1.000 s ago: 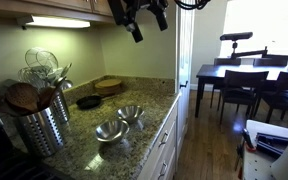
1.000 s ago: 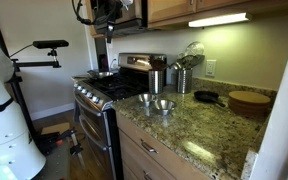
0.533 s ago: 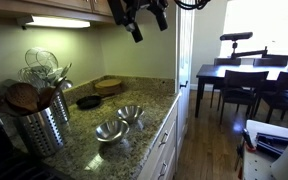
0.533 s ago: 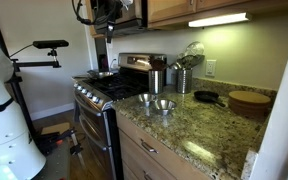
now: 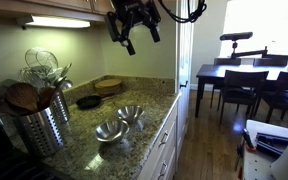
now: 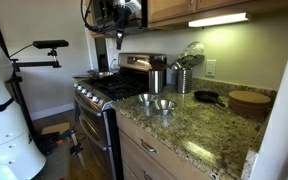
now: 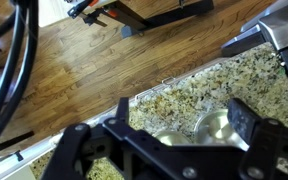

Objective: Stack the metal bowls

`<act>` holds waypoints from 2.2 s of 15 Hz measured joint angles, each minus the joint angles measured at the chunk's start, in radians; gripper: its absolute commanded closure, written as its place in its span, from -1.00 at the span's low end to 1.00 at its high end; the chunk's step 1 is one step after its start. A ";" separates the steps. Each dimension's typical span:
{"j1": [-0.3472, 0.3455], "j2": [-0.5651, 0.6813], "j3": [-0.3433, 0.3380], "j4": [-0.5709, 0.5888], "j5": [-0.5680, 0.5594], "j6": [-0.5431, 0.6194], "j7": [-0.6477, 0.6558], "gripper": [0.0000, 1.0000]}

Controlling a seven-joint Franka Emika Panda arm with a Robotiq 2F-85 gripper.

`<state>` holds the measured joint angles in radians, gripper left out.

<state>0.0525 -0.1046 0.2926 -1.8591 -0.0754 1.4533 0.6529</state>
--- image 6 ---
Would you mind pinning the white wall outlet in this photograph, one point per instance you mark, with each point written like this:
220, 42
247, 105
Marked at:
211, 67

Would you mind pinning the wooden wall cabinets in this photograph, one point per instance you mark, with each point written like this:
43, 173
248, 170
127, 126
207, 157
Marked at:
224, 8

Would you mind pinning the steel frying pan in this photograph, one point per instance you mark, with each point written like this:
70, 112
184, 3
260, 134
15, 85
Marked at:
100, 74

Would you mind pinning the fluorescent cabinet light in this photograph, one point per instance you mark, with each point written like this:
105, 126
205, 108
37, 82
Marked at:
220, 19

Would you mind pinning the stainless steel gas stove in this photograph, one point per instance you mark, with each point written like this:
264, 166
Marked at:
117, 85

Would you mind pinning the black stereo camera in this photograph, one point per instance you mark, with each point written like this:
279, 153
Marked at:
50, 44

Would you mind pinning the perforated steel utensil holder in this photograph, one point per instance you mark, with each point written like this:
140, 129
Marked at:
156, 82
184, 81

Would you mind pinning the black orange bar clamp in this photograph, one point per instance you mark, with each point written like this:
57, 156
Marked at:
59, 138
76, 148

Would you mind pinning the metal bowl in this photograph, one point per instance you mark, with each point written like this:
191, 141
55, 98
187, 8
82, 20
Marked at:
147, 98
165, 105

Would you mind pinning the brown cardboard piece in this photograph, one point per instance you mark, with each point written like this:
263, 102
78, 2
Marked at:
55, 128

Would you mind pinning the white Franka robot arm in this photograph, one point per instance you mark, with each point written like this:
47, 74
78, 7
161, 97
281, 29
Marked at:
4, 133

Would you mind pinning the dark range hood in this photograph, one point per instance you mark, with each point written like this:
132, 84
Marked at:
100, 16

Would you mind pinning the light wooden base cabinet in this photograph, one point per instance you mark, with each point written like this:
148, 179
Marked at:
157, 156

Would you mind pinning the black camera stand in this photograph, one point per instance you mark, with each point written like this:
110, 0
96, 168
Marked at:
34, 63

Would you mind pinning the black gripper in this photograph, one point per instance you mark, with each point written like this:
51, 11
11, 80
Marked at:
120, 18

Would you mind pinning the black cast iron skillet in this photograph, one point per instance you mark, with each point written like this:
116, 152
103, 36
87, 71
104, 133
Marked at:
206, 96

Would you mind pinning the metal ladle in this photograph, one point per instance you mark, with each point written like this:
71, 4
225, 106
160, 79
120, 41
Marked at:
190, 61

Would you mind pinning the wooden spoon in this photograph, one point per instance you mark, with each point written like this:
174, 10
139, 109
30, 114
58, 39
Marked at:
158, 64

